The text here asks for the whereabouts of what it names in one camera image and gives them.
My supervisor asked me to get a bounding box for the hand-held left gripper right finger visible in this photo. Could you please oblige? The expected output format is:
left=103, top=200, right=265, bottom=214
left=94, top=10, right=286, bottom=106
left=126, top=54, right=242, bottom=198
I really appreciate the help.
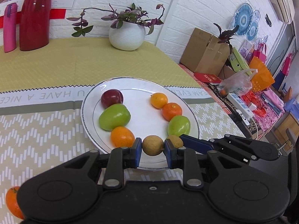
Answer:
left=164, top=139, right=248, bottom=188

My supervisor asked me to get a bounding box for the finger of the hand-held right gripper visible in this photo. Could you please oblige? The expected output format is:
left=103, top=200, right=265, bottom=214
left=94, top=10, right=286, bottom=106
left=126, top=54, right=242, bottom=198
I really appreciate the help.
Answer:
left=180, top=134, right=236, bottom=155

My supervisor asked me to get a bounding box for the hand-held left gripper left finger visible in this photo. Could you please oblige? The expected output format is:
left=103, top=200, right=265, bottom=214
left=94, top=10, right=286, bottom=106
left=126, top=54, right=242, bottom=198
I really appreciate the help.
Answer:
left=63, top=138, right=142, bottom=190

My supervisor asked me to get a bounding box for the brown longan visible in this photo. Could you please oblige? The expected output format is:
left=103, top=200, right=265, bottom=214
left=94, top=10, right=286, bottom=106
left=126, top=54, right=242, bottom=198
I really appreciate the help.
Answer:
left=166, top=135, right=184, bottom=148
left=142, top=136, right=164, bottom=156

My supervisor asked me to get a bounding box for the orange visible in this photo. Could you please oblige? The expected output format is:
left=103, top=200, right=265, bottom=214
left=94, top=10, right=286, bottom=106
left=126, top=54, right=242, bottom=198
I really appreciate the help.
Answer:
left=6, top=186, right=25, bottom=220
left=110, top=126, right=135, bottom=148
left=150, top=93, right=169, bottom=109

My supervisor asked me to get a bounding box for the green apple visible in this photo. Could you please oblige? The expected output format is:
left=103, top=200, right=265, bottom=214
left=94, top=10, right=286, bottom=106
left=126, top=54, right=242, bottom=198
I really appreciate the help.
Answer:
left=98, top=104, right=131, bottom=131
left=167, top=115, right=191, bottom=138

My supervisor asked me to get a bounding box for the deep orange tangerine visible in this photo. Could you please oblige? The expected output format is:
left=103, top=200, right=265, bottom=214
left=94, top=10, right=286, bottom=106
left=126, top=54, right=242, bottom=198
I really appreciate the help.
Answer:
left=162, top=102, right=183, bottom=122

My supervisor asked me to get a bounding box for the white porcelain plate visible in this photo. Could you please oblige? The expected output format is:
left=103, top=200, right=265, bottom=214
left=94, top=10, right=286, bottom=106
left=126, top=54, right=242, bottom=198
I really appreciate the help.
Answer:
left=81, top=77, right=200, bottom=170

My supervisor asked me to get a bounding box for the dark red plum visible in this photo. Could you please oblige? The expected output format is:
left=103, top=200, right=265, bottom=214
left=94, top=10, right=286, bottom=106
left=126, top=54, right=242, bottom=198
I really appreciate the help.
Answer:
left=101, top=89, right=124, bottom=110

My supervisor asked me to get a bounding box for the wooden cabinet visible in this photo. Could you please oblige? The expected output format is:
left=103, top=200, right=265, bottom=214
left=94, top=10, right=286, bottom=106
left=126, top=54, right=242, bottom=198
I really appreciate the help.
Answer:
left=273, top=113, right=299, bottom=145

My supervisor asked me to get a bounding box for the pink cloth pile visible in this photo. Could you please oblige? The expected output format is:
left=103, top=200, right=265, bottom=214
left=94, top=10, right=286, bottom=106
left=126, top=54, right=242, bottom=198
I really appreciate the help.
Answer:
left=253, top=91, right=284, bottom=131

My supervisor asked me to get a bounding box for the white power strip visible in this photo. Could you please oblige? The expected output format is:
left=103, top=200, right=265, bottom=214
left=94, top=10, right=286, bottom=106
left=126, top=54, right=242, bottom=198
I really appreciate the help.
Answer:
left=226, top=93, right=253, bottom=118

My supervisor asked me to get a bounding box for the red envelope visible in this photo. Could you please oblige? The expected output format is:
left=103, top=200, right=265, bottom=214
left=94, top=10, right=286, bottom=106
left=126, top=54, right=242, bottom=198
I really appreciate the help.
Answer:
left=194, top=72, right=222, bottom=84

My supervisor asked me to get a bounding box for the clear plastic bag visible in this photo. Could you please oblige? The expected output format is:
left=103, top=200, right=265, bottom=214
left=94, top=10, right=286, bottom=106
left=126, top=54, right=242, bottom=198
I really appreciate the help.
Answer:
left=217, top=69, right=257, bottom=97

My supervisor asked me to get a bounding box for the orange gift bag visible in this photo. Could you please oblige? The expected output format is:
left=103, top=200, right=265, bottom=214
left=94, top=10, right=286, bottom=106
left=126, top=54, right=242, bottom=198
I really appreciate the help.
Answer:
left=248, top=56, right=275, bottom=92

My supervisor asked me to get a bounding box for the small open cardboard box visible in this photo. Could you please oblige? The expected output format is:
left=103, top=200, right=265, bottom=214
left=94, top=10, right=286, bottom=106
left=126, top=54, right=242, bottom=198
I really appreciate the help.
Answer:
left=218, top=64, right=236, bottom=80

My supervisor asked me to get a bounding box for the green box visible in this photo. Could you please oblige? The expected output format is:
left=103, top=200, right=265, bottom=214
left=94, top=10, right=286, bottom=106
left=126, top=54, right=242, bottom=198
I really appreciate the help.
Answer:
left=229, top=47, right=250, bottom=71

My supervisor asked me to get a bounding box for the chevron patterned tablecloth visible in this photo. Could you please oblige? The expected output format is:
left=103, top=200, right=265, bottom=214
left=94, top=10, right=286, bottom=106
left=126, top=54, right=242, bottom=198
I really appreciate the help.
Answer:
left=0, top=37, right=248, bottom=224

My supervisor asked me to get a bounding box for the pink gift bag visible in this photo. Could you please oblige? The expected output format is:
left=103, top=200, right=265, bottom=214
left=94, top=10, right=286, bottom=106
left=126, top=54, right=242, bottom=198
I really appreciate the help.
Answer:
left=253, top=43, right=267, bottom=63

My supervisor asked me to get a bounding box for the purple leafed plant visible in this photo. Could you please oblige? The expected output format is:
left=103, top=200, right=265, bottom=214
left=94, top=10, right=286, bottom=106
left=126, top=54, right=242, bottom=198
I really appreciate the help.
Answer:
left=214, top=23, right=240, bottom=54

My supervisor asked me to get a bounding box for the potted plant in white pot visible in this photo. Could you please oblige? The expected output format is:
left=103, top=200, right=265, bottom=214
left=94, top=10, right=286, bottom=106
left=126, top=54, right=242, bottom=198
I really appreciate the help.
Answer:
left=66, top=3, right=165, bottom=51

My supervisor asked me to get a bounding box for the medium blue paper fan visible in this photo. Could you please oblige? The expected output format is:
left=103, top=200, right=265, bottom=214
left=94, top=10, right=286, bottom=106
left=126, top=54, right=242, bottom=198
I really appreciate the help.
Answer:
left=246, top=21, right=258, bottom=41

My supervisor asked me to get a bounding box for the large blue paper fan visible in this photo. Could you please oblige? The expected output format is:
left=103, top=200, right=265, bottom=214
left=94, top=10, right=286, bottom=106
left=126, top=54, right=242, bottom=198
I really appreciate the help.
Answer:
left=232, top=3, right=254, bottom=36

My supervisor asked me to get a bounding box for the red paper strip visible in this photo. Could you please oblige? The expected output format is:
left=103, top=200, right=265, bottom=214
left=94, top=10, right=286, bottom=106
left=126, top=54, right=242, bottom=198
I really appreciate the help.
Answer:
left=0, top=7, right=67, bottom=28

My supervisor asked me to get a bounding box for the tall red jug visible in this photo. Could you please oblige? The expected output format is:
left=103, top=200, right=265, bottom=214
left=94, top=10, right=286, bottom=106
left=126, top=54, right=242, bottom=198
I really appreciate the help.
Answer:
left=19, top=0, right=52, bottom=51

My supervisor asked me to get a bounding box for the pink bottle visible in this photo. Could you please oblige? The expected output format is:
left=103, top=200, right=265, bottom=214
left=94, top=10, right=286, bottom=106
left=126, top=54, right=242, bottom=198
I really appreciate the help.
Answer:
left=3, top=3, right=18, bottom=53

